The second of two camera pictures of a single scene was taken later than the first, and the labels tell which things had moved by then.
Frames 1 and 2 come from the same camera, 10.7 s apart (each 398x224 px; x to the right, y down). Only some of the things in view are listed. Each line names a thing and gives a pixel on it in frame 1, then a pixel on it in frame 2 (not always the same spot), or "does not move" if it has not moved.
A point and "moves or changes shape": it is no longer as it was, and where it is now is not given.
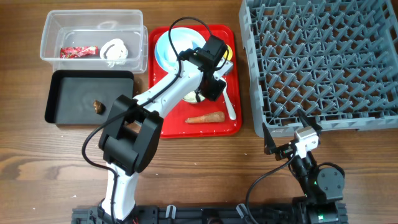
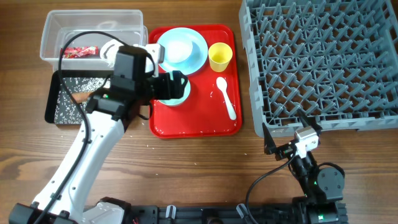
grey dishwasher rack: [337, 60] does not move
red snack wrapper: [78, 51] does not move
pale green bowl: [191, 97] moves or changes shape
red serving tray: [210, 117] does not move
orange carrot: [217, 117] to [81, 96]
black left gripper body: [213, 89] to [160, 87]
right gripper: [270, 147] does not move
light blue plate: [183, 38] does not move
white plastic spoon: [229, 105] does not move
